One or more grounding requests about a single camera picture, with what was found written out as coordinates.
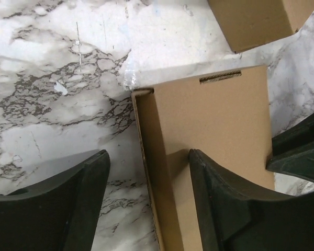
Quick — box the cardboard box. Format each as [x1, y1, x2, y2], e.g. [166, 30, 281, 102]
[131, 65, 274, 250]
[208, 0, 314, 53]

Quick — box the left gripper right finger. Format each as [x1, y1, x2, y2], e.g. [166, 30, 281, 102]
[189, 149, 314, 250]

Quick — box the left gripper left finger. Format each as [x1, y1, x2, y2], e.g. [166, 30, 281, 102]
[0, 150, 110, 250]

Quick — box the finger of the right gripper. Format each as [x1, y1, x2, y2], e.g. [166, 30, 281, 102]
[272, 113, 314, 156]
[266, 141, 314, 183]

